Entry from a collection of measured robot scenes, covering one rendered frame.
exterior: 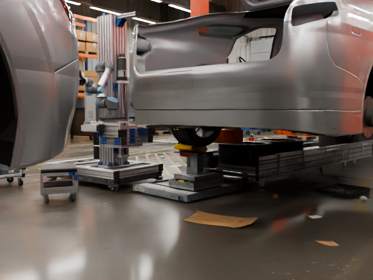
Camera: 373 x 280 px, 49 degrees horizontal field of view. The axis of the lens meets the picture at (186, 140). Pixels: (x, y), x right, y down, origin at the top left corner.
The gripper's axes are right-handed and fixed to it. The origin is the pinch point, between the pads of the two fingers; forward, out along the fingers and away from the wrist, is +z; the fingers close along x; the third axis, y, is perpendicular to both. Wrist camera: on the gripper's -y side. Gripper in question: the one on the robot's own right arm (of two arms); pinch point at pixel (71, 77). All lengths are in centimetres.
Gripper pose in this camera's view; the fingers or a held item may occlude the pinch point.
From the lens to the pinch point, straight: 447.3
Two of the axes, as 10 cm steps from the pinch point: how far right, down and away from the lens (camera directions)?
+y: -1.2, 9.8, 1.3
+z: -3.8, 0.7, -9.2
